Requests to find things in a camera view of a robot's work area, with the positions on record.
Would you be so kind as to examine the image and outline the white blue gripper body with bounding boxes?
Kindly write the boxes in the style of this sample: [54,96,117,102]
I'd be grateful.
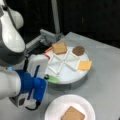
[10,54,50,110]

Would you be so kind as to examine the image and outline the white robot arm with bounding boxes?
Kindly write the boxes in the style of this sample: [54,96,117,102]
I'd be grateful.
[0,0,48,110]

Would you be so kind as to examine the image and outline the white paper plate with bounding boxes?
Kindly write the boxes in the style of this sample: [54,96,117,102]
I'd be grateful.
[44,94,96,120]

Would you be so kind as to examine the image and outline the brown meat patty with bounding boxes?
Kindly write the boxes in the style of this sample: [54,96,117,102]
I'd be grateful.
[72,46,85,56]

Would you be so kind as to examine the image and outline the white sectioned round tray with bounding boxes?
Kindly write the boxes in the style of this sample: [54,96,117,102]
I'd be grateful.
[45,47,90,85]

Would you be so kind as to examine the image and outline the brown toast slice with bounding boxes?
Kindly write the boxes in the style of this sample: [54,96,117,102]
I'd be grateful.
[61,106,85,120]
[52,42,67,55]

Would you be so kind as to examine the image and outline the yellow cheese slice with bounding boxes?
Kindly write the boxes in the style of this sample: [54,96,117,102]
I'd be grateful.
[77,61,92,70]

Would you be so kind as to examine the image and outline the green lettuce leaf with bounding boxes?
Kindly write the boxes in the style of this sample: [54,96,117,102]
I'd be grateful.
[47,76,59,83]

